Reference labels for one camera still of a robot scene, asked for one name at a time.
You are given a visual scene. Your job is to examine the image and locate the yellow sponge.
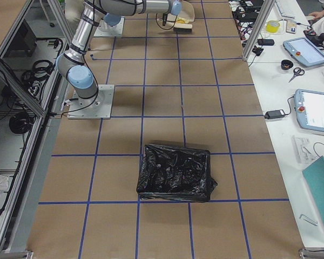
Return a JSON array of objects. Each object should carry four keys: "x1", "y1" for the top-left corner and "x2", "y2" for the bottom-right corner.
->
[{"x1": 176, "y1": 17, "x2": 188, "y2": 24}]

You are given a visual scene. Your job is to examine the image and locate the beige hand brush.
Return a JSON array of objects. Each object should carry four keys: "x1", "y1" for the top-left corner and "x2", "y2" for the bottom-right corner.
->
[{"x1": 157, "y1": 21, "x2": 193, "y2": 35}]

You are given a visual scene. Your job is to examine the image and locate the beige dustpan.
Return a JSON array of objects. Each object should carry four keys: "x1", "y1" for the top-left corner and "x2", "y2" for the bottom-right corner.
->
[{"x1": 156, "y1": 1, "x2": 195, "y2": 24}]

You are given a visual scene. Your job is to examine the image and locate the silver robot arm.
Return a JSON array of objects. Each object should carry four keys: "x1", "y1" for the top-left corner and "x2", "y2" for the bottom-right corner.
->
[
  {"x1": 56, "y1": 1, "x2": 182, "y2": 100},
  {"x1": 100, "y1": 13, "x2": 122, "y2": 27}
]

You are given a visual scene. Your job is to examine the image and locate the black lined trash bin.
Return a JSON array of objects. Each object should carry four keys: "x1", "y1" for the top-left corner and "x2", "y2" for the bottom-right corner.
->
[{"x1": 136, "y1": 144, "x2": 217, "y2": 202}]

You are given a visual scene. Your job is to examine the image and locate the yellow tape roll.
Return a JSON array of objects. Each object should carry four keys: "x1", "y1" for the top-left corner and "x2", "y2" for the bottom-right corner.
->
[{"x1": 265, "y1": 21, "x2": 280, "y2": 33}]

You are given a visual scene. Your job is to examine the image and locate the white keyboard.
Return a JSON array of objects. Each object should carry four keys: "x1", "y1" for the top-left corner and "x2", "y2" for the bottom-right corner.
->
[{"x1": 275, "y1": 0, "x2": 295, "y2": 19}]

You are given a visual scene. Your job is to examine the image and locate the small black bowl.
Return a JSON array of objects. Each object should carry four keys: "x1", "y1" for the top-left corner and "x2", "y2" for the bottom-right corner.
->
[{"x1": 280, "y1": 59, "x2": 294, "y2": 71}]

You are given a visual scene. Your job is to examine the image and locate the far teach pendant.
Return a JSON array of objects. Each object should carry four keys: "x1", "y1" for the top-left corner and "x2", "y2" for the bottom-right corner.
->
[{"x1": 282, "y1": 37, "x2": 324, "y2": 67}]

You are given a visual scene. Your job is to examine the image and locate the teach pendant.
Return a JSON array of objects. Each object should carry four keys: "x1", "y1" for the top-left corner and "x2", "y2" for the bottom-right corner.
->
[
  {"x1": 294, "y1": 89, "x2": 324, "y2": 134},
  {"x1": 282, "y1": 37, "x2": 324, "y2": 67}
]

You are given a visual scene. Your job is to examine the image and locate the black scissors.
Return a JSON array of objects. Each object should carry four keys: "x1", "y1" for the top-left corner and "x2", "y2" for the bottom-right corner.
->
[{"x1": 288, "y1": 67, "x2": 305, "y2": 83}]

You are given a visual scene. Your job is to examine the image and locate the black power adapter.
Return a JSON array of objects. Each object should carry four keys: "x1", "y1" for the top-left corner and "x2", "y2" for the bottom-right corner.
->
[{"x1": 264, "y1": 110, "x2": 286, "y2": 119}]

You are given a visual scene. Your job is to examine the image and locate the near teach pendant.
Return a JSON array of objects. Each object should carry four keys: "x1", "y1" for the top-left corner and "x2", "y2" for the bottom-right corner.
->
[{"x1": 294, "y1": 89, "x2": 324, "y2": 134}]

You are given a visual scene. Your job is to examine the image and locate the metal hex key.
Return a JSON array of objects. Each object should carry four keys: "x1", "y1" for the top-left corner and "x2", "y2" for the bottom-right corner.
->
[{"x1": 299, "y1": 214, "x2": 318, "y2": 226}]

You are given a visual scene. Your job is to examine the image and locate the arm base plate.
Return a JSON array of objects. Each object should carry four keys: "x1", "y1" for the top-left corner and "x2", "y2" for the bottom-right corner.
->
[
  {"x1": 93, "y1": 17, "x2": 125, "y2": 38},
  {"x1": 67, "y1": 84, "x2": 115, "y2": 120}
]

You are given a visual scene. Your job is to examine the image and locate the aluminium frame post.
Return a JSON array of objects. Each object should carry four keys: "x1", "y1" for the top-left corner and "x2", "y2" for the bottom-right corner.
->
[{"x1": 242, "y1": 0, "x2": 275, "y2": 61}]

